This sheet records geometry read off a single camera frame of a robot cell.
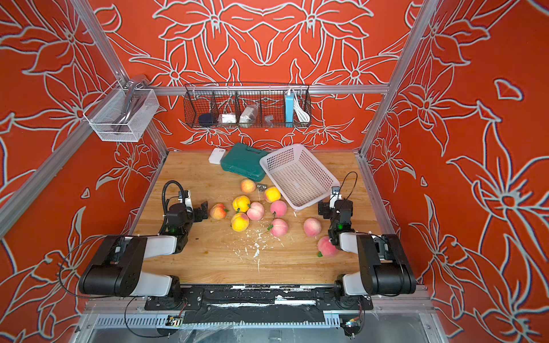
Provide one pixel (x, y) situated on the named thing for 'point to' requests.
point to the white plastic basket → (299, 178)
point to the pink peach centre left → (256, 211)
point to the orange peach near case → (248, 186)
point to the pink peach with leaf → (279, 228)
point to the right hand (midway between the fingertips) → (330, 197)
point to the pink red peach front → (327, 248)
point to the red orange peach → (218, 211)
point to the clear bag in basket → (249, 115)
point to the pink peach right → (312, 227)
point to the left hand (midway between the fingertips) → (194, 202)
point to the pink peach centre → (279, 207)
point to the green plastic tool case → (242, 160)
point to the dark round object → (206, 119)
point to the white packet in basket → (227, 118)
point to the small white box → (216, 156)
